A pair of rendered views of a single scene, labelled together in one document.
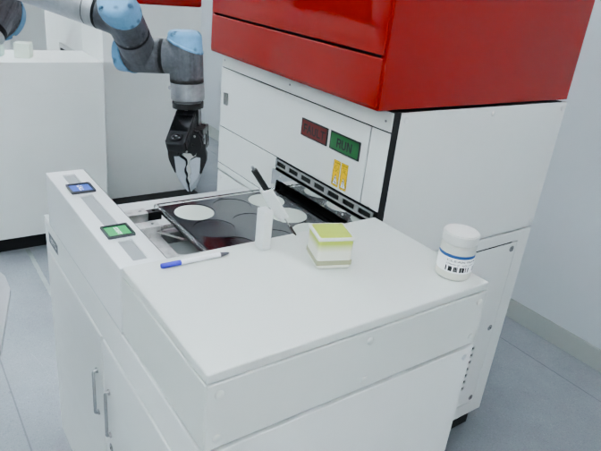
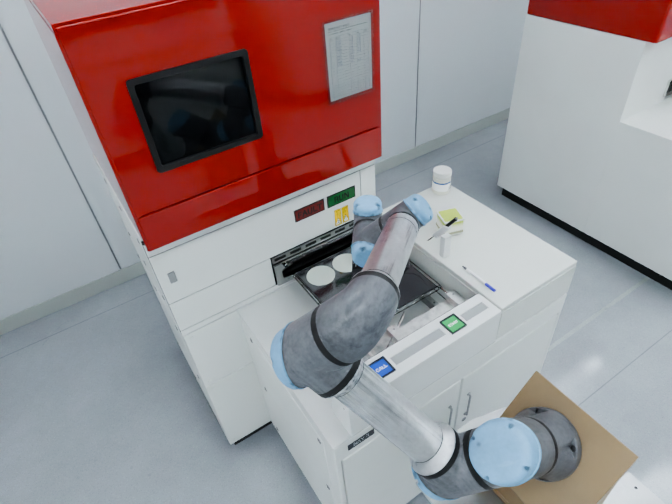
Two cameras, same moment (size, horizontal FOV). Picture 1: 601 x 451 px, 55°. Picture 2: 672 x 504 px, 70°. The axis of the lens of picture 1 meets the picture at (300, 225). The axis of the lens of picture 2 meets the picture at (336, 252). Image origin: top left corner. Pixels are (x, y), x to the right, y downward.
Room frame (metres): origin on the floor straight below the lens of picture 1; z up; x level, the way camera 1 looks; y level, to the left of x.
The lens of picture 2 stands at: (1.26, 1.31, 2.05)
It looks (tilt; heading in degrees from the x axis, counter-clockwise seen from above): 40 degrees down; 278
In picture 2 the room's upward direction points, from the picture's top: 6 degrees counter-clockwise
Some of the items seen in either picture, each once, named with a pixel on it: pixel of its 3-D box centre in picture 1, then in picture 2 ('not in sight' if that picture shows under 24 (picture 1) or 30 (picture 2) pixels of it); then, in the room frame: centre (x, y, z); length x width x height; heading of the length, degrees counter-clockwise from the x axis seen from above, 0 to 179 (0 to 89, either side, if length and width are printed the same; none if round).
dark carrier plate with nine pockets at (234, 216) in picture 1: (252, 222); (363, 279); (1.34, 0.12, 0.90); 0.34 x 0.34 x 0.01; 37
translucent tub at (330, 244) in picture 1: (329, 245); (449, 222); (1.04, -0.06, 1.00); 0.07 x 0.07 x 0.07; 18
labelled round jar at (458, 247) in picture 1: (457, 251); (441, 180); (1.05, -0.31, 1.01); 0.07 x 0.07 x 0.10
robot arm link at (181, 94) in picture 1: (186, 92); not in sight; (1.31, 0.29, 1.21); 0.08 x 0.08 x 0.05
